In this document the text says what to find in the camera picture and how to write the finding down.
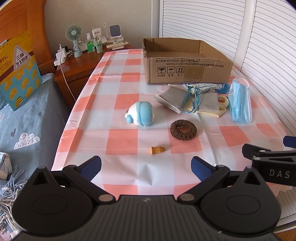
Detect brown knitted scrunchie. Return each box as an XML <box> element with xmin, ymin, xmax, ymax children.
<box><xmin>170</xmin><ymin>120</ymin><xmax>197</xmax><ymax>141</ymax></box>

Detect blue surgical masks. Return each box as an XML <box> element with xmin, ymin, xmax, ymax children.
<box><xmin>228</xmin><ymin>78</ymin><xmax>253</xmax><ymax>123</ymax></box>

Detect orange foam earplug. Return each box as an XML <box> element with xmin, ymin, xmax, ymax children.
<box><xmin>150</xmin><ymin>146</ymin><xmax>166</xmax><ymax>155</ymax></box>

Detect cream knitted scrunchie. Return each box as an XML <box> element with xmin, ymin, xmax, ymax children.
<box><xmin>218</xmin><ymin>95</ymin><xmax>229</xmax><ymax>108</ymax></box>

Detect grey sachet pouch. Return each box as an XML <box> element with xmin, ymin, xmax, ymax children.
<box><xmin>193</xmin><ymin>92</ymin><xmax>219</xmax><ymax>113</ymax></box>
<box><xmin>154</xmin><ymin>85</ymin><xmax>187</xmax><ymax>114</ymax></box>

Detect blue white plush toy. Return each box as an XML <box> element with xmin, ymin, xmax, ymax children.
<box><xmin>125</xmin><ymin>101</ymin><xmax>154</xmax><ymax>126</ymax></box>

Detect blue patterned sachet with tassel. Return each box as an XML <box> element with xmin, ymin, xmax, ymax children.
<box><xmin>182</xmin><ymin>82</ymin><xmax>233</xmax><ymax>114</ymax></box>

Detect blue bed sheet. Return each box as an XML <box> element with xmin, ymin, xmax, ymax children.
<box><xmin>1</xmin><ymin>73</ymin><xmax>70</xmax><ymax>179</ymax></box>

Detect grey fringed blanket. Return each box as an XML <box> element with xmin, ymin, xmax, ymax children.
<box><xmin>1</xmin><ymin>152</ymin><xmax>26</xmax><ymax>240</ymax></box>

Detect pink checkered tablecloth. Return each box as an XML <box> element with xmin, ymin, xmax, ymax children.
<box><xmin>53</xmin><ymin>49</ymin><xmax>287</xmax><ymax>196</ymax></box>

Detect wooden nightstand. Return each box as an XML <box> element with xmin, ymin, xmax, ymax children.
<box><xmin>55</xmin><ymin>44</ymin><xmax>135</xmax><ymax>110</ymax></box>

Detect yellow blue snack bag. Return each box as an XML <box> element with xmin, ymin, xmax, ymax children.
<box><xmin>1</xmin><ymin>31</ymin><xmax>42</xmax><ymax>110</ymax></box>

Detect white power strip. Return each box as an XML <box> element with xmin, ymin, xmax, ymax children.
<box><xmin>54</xmin><ymin>48</ymin><xmax>68</xmax><ymax>66</ymax></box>

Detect brown cardboard box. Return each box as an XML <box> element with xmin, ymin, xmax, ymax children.
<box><xmin>142</xmin><ymin>38</ymin><xmax>233</xmax><ymax>85</ymax></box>

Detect green box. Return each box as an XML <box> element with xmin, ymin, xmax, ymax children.
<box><xmin>86</xmin><ymin>40</ymin><xmax>95</xmax><ymax>53</ymax></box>

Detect white remote control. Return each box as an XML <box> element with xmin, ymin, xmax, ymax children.
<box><xmin>106</xmin><ymin>41</ymin><xmax>128</xmax><ymax>50</ymax></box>

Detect green tube bottle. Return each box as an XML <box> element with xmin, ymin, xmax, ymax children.
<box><xmin>94</xmin><ymin>36</ymin><xmax>103</xmax><ymax>54</ymax></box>

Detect green desk fan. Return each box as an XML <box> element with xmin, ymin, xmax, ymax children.
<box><xmin>66</xmin><ymin>25</ymin><xmax>82</xmax><ymax>58</ymax></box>

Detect white labelled box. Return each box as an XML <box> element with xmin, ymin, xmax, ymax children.
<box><xmin>92</xmin><ymin>28</ymin><xmax>101</xmax><ymax>39</ymax></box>

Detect phone stand with tablet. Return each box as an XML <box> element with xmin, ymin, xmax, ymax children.
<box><xmin>109</xmin><ymin>24</ymin><xmax>123</xmax><ymax>43</ymax></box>

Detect wooden headboard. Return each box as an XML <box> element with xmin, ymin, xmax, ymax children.
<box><xmin>1</xmin><ymin>0</ymin><xmax>55</xmax><ymax>75</ymax></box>

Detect white charging cable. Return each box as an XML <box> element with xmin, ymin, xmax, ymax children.
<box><xmin>59</xmin><ymin>44</ymin><xmax>77</xmax><ymax>103</ymax></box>

